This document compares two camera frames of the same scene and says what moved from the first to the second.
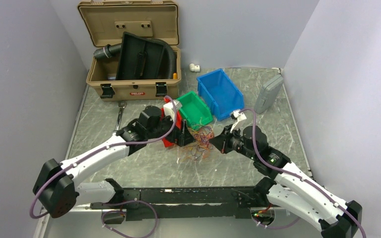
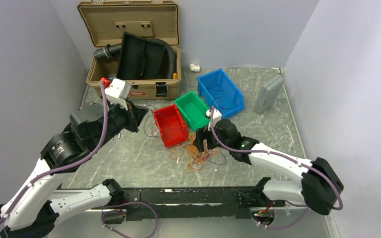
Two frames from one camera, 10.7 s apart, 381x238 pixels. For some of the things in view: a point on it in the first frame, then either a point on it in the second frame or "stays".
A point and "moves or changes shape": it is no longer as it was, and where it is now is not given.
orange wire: (203, 136) moves or changes shape
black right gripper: (222, 142) → (201, 136)
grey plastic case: (268, 94) stays
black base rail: (180, 203) stays
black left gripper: (182, 137) → (134, 114)
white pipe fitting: (193, 68) stays
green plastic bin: (194, 109) stays
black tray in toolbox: (139, 58) stays
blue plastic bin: (218, 89) stays
